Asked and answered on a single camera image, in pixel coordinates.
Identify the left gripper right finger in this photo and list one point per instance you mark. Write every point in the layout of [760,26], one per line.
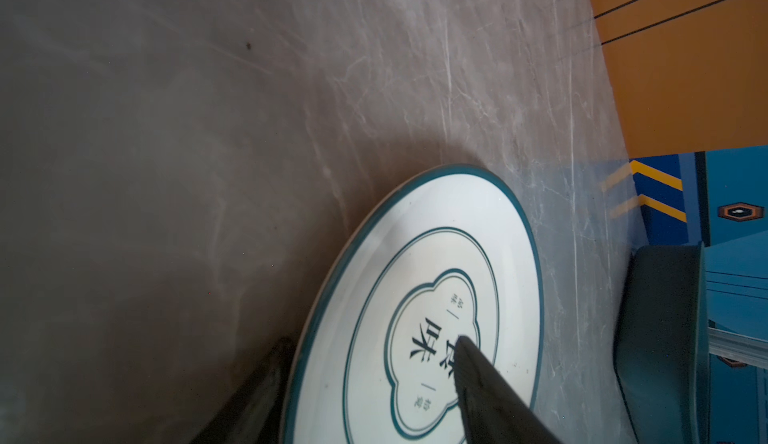
[490,409]

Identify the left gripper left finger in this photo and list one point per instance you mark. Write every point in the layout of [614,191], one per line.
[253,413]

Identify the white flower pattern plate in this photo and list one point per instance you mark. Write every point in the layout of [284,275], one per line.
[448,254]

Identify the teal plastic bin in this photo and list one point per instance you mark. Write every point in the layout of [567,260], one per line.
[661,348]

